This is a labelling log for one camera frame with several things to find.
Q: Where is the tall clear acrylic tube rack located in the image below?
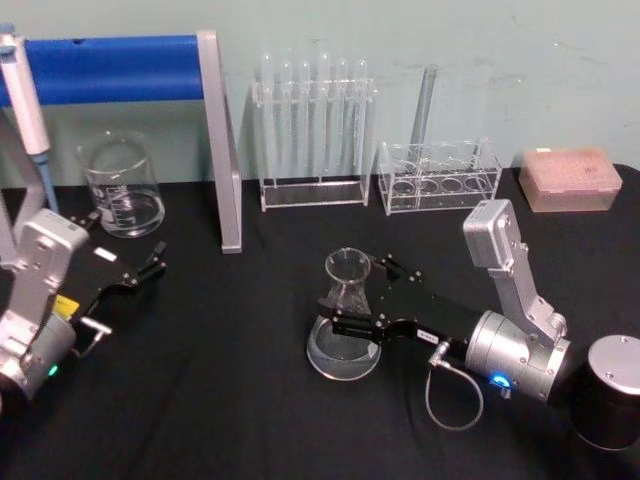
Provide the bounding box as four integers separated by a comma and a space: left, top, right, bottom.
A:
252, 78, 379, 214

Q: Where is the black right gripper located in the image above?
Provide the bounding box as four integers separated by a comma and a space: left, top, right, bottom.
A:
316, 253, 484, 352

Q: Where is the blue and grey pipette stand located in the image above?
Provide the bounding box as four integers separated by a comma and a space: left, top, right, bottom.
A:
0, 29, 245, 255

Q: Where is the long clear glass test tube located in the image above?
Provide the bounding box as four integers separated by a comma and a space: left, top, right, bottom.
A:
409, 63, 440, 166

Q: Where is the clear glass beaker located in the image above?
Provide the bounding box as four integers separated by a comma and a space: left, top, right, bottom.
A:
74, 129, 166, 239

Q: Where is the clear glass conical flask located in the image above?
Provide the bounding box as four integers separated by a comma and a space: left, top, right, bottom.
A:
305, 248, 384, 381

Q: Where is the low clear acrylic tube rack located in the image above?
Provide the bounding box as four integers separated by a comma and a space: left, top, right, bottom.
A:
377, 137, 504, 217

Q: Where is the black table cloth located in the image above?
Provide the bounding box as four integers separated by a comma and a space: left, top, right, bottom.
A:
0, 162, 640, 480

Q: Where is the right gripper grey cable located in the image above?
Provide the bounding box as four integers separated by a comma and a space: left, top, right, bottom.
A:
424, 338, 514, 431

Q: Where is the pink pipette tip box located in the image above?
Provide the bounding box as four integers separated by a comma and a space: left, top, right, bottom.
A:
518, 146, 624, 214

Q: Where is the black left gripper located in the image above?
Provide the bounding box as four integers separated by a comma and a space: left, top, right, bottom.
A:
49, 211, 168, 326

